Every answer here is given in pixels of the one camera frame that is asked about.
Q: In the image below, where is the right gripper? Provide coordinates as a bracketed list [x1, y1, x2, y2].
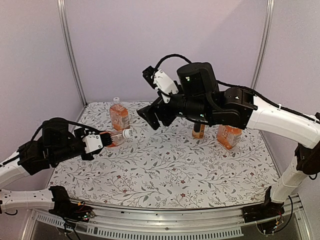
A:
[134, 85, 212, 133]

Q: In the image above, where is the small orange black bottle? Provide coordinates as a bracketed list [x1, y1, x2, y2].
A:
[192, 123, 205, 139]

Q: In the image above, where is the large orange juice bottle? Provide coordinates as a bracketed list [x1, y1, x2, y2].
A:
[216, 125, 242, 150]

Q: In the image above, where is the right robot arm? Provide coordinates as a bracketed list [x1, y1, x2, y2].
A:
[137, 62, 320, 218]

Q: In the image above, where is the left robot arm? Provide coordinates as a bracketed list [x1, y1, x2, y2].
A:
[0, 117, 113, 222]

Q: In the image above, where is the floral patterned table mat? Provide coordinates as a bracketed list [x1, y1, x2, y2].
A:
[48, 102, 279, 209]

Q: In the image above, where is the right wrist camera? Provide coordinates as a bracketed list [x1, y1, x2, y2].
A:
[142, 66, 179, 104]

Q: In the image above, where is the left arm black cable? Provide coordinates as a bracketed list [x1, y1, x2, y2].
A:
[29, 121, 101, 146]

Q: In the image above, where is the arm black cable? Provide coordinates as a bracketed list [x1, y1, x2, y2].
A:
[153, 53, 193, 72]
[29, 121, 101, 146]

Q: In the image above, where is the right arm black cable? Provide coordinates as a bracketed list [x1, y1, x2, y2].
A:
[153, 53, 193, 72]

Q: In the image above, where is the front aluminium rail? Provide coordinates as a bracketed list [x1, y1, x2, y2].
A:
[21, 195, 313, 240]

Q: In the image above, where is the left aluminium frame post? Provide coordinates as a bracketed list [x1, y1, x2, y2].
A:
[57, 0, 88, 107]

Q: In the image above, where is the aluminium frame post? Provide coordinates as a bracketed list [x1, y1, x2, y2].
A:
[57, 0, 88, 107]
[250, 0, 275, 89]

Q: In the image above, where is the right aluminium frame post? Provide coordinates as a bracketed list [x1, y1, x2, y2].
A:
[250, 0, 275, 89]

